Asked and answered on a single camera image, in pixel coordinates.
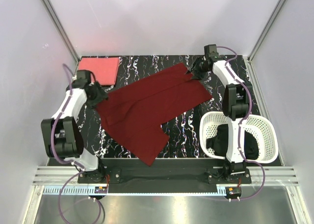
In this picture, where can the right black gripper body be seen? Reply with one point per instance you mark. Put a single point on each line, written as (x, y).
(198, 68)

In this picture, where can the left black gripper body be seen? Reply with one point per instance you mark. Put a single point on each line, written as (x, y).
(98, 95)

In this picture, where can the dark red t shirt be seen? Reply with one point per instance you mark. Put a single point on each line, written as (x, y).
(133, 115)

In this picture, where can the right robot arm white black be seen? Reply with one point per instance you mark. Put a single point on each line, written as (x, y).
(237, 106)

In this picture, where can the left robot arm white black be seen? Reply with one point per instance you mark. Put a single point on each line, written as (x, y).
(62, 138)

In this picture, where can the folded pink t shirt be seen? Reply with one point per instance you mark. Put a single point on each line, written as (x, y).
(104, 69)

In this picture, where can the black garment in basket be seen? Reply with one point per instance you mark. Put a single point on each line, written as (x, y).
(219, 143)

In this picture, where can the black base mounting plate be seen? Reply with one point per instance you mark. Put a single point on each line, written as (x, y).
(164, 175)

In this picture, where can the white plastic laundry basket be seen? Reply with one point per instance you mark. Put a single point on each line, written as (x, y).
(260, 127)

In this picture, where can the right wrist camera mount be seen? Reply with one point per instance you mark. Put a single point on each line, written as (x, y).
(210, 51)

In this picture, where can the right aluminium frame post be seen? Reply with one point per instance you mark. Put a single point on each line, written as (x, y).
(269, 24)

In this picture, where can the aluminium frame post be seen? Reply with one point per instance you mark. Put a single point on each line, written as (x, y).
(60, 29)
(269, 24)

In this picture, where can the white slotted cable duct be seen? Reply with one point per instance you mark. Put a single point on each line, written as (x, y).
(92, 190)

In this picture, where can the left aluminium frame post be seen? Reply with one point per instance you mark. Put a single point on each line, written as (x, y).
(60, 29)

